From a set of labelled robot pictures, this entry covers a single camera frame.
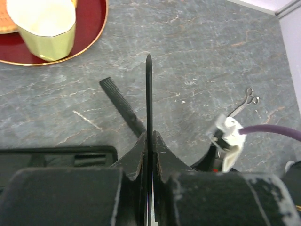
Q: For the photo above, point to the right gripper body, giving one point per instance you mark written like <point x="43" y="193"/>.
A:
<point x="210" y="162"/>

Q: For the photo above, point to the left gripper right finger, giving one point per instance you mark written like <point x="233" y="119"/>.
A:
<point x="185" y="197"/>

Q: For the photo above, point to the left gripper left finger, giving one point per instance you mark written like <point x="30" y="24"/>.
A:
<point x="92" y="196"/>

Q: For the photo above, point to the black comb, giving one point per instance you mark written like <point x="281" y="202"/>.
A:
<point x="149" y="112"/>
<point x="123" y="106"/>

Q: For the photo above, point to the black tool case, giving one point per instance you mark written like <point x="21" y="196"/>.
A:
<point x="12" y="160"/>

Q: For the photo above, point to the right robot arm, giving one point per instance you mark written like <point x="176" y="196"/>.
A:
<point x="291" y="177"/>

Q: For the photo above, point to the silver scissors at back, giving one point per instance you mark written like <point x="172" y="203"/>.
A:
<point x="249" y="99"/>

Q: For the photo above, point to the red round tray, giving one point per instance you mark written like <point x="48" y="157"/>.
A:
<point x="20" y="48"/>

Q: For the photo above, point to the pale green cup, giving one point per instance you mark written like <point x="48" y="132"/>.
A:
<point x="49" y="48"/>

